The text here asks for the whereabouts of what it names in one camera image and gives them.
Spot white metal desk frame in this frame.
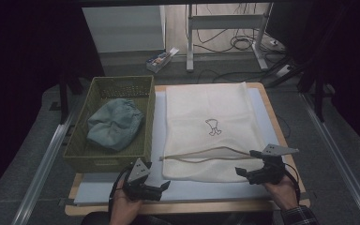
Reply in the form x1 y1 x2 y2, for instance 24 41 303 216
186 3 275 73

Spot aluminium floor rail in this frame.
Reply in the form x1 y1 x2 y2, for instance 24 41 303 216
299 92 360 225
10 93 80 225

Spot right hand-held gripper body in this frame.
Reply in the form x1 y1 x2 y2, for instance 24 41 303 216
246 143 300 186

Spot person's right hand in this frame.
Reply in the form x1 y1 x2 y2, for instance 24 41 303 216
262 176 299 212

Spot beige drawstring cord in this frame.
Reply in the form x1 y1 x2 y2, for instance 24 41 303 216
158 145 255 164

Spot black metal stand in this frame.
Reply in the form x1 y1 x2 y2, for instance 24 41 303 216
296 62 326 124
58 73 84 125

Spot green woven basket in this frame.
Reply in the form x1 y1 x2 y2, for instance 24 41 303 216
63 75 156 173

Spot blue denim pants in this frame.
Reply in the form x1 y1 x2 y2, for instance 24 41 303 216
86 97 145 153

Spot white cabinet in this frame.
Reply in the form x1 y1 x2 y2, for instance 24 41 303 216
82 5 167 53

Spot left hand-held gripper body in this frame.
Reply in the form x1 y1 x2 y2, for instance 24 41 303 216
123 157 163 203

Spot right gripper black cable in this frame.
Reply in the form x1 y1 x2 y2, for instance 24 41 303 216
282 162 302 204

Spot person's dark clothing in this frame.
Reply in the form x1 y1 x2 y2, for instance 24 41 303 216
81 211 275 225

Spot black floor cable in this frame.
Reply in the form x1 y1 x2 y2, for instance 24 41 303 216
196 67 274 84

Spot white drawstring bag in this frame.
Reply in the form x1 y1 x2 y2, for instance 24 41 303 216
161 82 267 184

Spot tangled black cables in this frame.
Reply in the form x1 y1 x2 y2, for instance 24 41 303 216
192 3 284 54

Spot white power strip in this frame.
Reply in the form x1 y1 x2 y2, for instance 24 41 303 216
275 64 293 78

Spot person's left hand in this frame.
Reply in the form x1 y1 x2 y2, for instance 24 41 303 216
109 179 143 225

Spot small colourful cardboard box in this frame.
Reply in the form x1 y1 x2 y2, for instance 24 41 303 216
145 46 180 74

